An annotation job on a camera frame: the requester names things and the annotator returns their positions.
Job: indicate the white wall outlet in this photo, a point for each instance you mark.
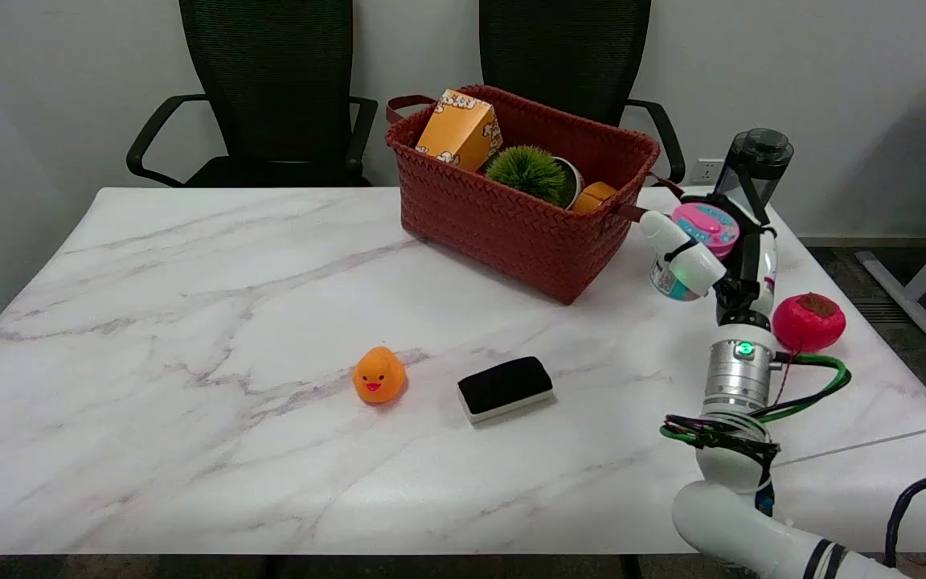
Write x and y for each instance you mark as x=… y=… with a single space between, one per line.
x=707 y=170

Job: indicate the black whiteboard eraser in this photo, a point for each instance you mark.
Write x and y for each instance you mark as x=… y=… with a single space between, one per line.
x=503 y=384

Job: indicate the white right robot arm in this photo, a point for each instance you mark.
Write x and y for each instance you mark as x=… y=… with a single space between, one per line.
x=740 y=378

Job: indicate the orange rubber duck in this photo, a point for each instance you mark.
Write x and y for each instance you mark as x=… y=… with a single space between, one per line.
x=379 y=376

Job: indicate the dark smoky water bottle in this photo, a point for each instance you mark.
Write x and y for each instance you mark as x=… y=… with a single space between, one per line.
x=756 y=165

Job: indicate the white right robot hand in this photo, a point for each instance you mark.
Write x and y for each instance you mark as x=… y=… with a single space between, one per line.
x=700 y=269

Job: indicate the orange round snack item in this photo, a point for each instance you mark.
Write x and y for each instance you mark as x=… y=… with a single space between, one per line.
x=593 y=197

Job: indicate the green fuzzy ball plant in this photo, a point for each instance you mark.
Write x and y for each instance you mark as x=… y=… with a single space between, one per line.
x=527 y=170

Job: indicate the pink gum jar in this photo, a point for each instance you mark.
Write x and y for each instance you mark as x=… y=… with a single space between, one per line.
x=706 y=225

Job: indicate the black mesh office chair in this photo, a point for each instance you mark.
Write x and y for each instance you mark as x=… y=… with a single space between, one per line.
x=567 y=56
x=278 y=88

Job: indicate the white plant pot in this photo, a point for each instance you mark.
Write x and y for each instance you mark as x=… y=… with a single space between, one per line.
x=574 y=178

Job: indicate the red persimmon toy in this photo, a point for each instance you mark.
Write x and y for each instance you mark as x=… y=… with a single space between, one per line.
x=809 y=323

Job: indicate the orange popcorn box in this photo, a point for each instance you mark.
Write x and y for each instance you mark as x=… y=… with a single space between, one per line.
x=459 y=133

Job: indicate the red woven basket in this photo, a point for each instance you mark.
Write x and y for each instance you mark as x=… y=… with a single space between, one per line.
x=511 y=233

